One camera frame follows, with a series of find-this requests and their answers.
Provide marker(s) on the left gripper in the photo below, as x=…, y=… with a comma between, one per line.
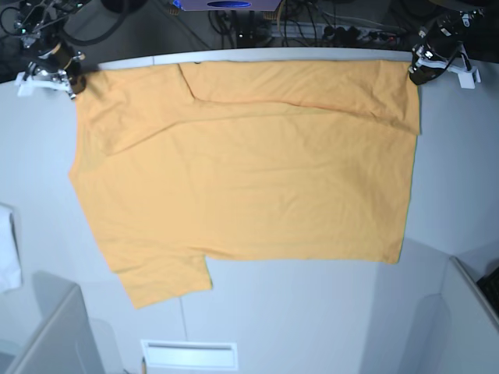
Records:
x=428, y=63

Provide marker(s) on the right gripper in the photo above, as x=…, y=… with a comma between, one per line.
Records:
x=57, y=63

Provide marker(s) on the orange yellow T-shirt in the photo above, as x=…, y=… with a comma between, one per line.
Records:
x=178, y=163

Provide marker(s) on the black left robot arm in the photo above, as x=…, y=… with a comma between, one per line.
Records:
x=441, y=43

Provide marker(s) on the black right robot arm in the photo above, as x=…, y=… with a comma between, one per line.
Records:
x=44, y=21

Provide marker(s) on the blue grey box at top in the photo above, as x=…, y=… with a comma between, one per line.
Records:
x=208, y=5

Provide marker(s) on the white cloth at left edge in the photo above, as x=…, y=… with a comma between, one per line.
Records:
x=11, y=273

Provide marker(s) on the black keyboard at right edge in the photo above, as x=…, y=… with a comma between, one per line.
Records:
x=489, y=286

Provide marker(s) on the grey bin left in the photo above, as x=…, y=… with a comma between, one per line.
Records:
x=63, y=342

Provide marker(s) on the white table slot plate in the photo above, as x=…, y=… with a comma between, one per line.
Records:
x=186, y=355

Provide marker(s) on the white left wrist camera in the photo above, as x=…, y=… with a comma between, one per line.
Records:
x=468, y=79

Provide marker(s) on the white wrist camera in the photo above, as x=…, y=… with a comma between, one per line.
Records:
x=468, y=79
x=25, y=87

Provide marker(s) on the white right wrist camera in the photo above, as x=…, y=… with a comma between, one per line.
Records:
x=25, y=87

